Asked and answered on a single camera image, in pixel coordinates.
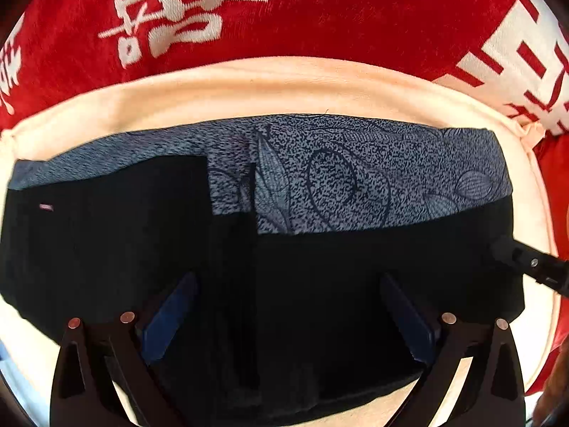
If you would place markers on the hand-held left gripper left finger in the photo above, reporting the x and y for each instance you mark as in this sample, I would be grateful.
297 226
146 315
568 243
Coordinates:
164 324

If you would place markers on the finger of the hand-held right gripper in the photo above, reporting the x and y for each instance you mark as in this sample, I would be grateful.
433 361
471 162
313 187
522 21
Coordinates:
529 260

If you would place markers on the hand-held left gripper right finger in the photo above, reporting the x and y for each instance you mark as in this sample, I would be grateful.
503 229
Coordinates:
413 324

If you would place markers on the black pants with blue stripes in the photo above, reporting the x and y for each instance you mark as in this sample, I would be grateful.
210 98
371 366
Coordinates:
333 258

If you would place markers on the cream towel blanket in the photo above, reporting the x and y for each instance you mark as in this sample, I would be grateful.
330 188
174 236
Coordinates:
266 89

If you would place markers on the red printed blanket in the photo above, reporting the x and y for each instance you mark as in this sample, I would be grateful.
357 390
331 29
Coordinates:
355 13

